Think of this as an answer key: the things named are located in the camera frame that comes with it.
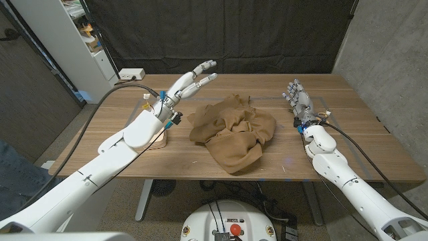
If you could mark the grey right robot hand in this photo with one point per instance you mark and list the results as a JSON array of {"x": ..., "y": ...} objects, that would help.
[{"x": 305, "y": 103}]

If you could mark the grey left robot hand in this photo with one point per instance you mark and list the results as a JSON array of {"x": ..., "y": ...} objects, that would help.
[{"x": 182, "y": 88}]

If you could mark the brown jacket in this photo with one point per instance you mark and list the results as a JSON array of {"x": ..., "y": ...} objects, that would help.
[{"x": 234, "y": 134}]

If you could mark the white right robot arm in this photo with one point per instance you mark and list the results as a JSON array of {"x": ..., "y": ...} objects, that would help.
[{"x": 361, "y": 194}]

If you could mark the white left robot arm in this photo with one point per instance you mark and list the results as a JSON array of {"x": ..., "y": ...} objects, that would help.
[{"x": 100, "y": 167}]

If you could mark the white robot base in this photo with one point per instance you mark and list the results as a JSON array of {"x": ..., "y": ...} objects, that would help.
[{"x": 207, "y": 217}]

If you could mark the white power strip box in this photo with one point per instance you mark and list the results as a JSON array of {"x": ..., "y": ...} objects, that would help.
[{"x": 132, "y": 73}]

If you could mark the cardboard box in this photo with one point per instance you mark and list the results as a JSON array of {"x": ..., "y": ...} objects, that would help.
[{"x": 94, "y": 44}]

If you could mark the black backdrop curtain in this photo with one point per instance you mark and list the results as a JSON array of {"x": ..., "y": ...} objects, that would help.
[{"x": 217, "y": 33}]

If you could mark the black backdrop stand pole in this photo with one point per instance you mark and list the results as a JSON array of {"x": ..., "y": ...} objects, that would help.
[
  {"x": 352, "y": 8},
  {"x": 100, "y": 40}
]

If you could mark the round black floor fan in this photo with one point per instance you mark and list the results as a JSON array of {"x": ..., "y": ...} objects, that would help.
[{"x": 162, "y": 187}]

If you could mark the white table leg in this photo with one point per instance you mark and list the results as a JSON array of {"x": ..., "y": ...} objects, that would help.
[
  {"x": 314, "y": 207},
  {"x": 143, "y": 201}
]

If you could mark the yellow shelf item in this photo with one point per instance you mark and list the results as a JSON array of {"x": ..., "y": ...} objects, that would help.
[{"x": 87, "y": 30}]

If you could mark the white shelf cabinet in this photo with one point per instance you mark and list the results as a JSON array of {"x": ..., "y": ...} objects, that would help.
[{"x": 67, "y": 50}]

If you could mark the red emergency stop button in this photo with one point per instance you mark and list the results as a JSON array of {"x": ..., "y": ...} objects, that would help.
[{"x": 235, "y": 229}]

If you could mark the person leg in jeans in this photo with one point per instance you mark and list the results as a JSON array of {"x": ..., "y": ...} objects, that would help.
[{"x": 20, "y": 177}]

